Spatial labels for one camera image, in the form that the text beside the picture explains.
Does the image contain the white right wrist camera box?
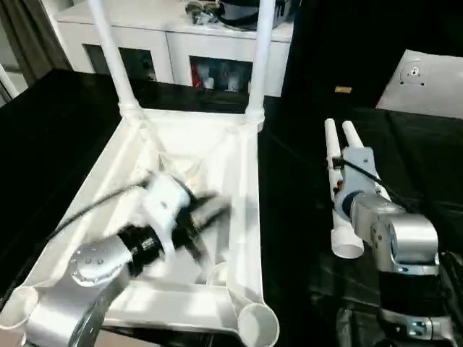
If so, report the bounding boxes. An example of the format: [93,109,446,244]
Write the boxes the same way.
[340,147,377,197]

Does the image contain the black work mat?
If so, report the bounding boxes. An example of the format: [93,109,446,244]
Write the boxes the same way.
[0,69,463,347]

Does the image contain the white plastic table leg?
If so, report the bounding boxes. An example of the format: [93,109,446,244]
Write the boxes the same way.
[244,0,278,132]
[87,0,143,121]
[341,121,393,205]
[323,118,365,260]

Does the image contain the small red item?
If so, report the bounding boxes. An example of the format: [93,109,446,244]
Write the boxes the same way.
[190,61,205,87]

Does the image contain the grey clutter pile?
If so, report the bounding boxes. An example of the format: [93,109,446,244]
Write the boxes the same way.
[184,2,226,24]

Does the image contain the grey curtain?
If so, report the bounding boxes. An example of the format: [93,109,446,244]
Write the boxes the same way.
[0,0,73,82]

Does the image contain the grey bag on cabinet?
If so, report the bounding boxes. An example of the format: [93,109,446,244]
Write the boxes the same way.
[217,0,299,30]

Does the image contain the white plastic table top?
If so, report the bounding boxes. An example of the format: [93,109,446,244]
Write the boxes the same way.
[0,108,281,347]

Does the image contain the thin white rod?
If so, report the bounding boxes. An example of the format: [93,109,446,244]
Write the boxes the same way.
[0,64,21,102]

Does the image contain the white cabinet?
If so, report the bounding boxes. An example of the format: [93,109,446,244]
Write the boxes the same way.
[54,0,294,99]

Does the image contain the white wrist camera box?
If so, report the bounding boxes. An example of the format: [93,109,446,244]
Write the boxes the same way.
[340,147,377,197]
[141,173,197,255]

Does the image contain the white plastic bag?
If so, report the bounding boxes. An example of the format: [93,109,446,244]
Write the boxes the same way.
[375,49,463,121]

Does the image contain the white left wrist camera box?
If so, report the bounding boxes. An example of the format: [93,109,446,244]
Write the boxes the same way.
[141,173,197,255]

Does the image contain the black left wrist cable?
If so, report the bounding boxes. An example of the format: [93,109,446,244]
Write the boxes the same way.
[43,184,150,241]

